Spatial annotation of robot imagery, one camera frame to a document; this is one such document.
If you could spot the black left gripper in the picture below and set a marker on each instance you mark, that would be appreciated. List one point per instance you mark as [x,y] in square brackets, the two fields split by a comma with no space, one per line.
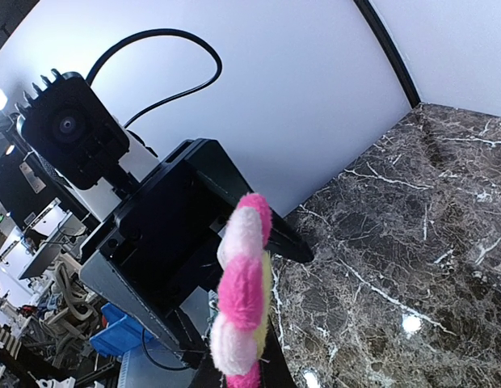
[150,257]

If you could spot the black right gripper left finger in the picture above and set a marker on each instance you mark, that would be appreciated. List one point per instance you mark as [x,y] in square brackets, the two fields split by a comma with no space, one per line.
[207,375]

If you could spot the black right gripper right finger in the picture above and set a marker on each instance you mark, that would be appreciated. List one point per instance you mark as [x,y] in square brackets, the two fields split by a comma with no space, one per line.
[274,371]

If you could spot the pink flower brooch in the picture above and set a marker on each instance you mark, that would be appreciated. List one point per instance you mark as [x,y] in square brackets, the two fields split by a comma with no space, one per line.
[239,331]

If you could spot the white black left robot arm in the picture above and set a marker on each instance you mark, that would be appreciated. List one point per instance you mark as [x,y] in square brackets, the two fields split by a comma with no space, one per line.
[167,228]

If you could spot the blue plastic bin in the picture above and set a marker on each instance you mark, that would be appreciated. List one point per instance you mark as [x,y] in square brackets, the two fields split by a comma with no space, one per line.
[121,334]

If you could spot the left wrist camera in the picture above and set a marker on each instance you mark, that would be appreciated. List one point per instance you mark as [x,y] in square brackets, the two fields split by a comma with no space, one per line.
[68,126]

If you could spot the black left frame post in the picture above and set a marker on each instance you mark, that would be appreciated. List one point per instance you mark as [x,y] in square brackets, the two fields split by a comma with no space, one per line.
[384,39]

